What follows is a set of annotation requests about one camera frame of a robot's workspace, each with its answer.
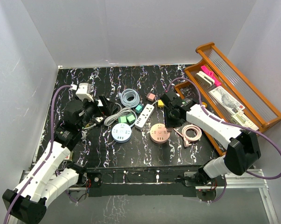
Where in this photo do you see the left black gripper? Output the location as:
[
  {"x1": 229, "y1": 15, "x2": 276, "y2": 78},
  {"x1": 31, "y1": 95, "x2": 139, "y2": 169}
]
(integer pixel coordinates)
[{"x1": 75, "y1": 94, "x2": 114, "y2": 131}]

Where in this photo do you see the pink small adapter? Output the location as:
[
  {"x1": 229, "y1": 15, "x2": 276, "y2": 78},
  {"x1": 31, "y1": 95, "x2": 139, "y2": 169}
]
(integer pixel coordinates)
[{"x1": 167, "y1": 127, "x2": 173, "y2": 133}]

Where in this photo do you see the pink round power strip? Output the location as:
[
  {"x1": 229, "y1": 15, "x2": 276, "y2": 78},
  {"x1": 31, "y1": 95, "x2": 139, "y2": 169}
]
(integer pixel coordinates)
[{"x1": 150, "y1": 123, "x2": 170, "y2": 144}]

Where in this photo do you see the yellow cube adapter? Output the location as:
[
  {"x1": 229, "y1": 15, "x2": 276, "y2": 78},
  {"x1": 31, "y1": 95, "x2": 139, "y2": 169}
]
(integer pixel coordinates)
[{"x1": 157, "y1": 99, "x2": 164, "y2": 108}]

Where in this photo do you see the green cube adapter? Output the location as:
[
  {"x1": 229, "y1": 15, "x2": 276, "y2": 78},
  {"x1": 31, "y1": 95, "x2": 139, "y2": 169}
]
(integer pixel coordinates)
[
  {"x1": 126, "y1": 113, "x2": 136, "y2": 125},
  {"x1": 118, "y1": 116, "x2": 128, "y2": 124}
]

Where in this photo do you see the blue round power strip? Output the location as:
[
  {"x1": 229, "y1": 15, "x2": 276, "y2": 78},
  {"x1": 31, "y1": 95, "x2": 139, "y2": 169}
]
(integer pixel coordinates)
[{"x1": 111, "y1": 123, "x2": 132, "y2": 143}]

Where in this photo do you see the teal cube adapter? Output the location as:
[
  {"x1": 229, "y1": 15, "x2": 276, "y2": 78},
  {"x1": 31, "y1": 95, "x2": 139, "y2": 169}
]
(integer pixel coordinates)
[{"x1": 135, "y1": 104, "x2": 144, "y2": 114}]

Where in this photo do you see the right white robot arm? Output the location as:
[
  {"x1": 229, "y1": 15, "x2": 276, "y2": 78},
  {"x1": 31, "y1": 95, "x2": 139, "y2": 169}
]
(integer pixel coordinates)
[{"x1": 161, "y1": 91, "x2": 261, "y2": 185}]

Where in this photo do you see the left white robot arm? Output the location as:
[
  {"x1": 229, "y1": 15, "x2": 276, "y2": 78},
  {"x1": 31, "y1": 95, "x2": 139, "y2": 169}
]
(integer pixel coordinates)
[{"x1": 2, "y1": 95, "x2": 118, "y2": 224}]

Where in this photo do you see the black power strip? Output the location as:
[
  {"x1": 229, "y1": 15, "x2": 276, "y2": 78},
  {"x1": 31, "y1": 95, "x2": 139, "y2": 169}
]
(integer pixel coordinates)
[{"x1": 94, "y1": 103, "x2": 122, "y2": 126}]

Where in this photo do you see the white slanted power strip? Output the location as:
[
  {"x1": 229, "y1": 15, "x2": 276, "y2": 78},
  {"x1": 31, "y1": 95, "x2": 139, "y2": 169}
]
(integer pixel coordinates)
[{"x1": 135, "y1": 104, "x2": 154, "y2": 130}]

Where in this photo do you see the pink cube adapter top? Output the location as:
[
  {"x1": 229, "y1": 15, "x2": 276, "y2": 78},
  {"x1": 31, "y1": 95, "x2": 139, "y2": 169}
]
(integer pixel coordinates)
[{"x1": 146, "y1": 93, "x2": 156, "y2": 102}]

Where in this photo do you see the wooden shelf rack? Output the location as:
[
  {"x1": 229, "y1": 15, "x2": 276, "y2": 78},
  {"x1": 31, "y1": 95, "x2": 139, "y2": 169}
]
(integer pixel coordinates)
[{"x1": 174, "y1": 42, "x2": 281, "y2": 157}]

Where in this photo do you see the small white red box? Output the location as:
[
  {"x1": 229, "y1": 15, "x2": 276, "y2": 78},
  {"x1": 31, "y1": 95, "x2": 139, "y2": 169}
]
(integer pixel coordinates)
[{"x1": 64, "y1": 152, "x2": 73, "y2": 161}]

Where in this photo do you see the pink box on shelf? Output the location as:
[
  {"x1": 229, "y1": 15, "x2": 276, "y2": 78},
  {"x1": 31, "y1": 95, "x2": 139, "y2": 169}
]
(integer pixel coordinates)
[{"x1": 201, "y1": 65, "x2": 221, "y2": 87}]

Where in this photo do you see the printed package on shelf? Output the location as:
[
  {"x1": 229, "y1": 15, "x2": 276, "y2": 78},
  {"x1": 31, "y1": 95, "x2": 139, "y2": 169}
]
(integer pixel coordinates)
[{"x1": 209, "y1": 86, "x2": 245, "y2": 115}]

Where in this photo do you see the green white box on shelf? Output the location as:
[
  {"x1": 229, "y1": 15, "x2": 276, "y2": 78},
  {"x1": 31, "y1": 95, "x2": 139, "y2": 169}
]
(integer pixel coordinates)
[{"x1": 231, "y1": 111, "x2": 259, "y2": 131}]

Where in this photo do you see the grey white cable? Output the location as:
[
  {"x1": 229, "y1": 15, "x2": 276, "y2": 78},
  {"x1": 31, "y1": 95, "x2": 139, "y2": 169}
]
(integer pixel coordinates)
[{"x1": 103, "y1": 106, "x2": 131, "y2": 127}]

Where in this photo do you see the pink coiled cable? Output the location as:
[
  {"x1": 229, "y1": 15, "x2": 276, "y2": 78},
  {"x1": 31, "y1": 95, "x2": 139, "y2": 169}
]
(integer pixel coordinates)
[{"x1": 172, "y1": 124, "x2": 203, "y2": 148}]

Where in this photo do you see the blue coiled cable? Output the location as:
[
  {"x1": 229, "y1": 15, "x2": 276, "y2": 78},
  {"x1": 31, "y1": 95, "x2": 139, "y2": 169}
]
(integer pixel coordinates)
[{"x1": 118, "y1": 88, "x2": 140, "y2": 109}]

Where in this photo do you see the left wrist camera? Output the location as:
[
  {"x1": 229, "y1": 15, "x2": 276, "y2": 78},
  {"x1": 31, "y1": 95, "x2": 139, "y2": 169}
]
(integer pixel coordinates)
[{"x1": 75, "y1": 83, "x2": 94, "y2": 102}]

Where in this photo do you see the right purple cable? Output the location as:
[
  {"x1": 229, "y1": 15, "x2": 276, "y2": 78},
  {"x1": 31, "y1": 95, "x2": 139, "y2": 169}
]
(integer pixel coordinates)
[{"x1": 167, "y1": 77, "x2": 281, "y2": 180}]

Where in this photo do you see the purple cable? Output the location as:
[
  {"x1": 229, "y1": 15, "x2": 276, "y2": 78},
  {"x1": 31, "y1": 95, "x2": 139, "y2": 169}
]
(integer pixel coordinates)
[
  {"x1": 167, "y1": 77, "x2": 281, "y2": 180},
  {"x1": 2, "y1": 84, "x2": 78, "y2": 224}
]

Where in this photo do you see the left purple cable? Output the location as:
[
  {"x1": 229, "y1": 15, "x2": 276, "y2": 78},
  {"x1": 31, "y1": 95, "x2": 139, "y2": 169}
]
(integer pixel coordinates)
[{"x1": 2, "y1": 84, "x2": 78, "y2": 224}]

